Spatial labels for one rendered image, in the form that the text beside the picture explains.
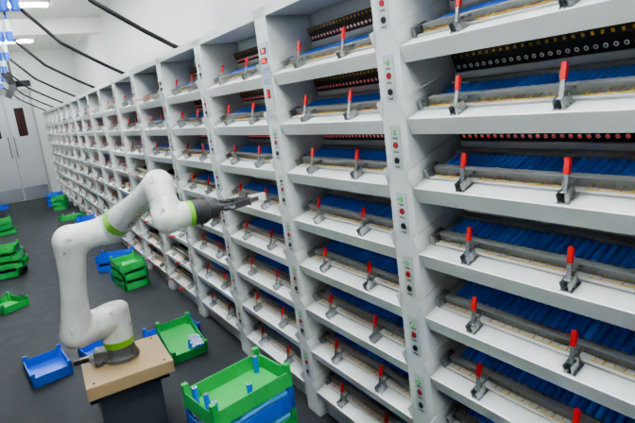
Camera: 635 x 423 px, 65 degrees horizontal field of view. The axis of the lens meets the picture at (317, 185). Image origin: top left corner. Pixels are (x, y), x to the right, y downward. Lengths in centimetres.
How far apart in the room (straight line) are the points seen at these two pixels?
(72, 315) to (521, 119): 179
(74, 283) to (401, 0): 158
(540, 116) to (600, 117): 12
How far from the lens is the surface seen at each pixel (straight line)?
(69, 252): 212
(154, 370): 231
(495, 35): 117
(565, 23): 109
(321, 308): 206
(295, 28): 201
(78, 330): 228
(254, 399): 173
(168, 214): 178
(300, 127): 182
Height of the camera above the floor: 134
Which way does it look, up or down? 10 degrees down
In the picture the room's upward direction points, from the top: 7 degrees counter-clockwise
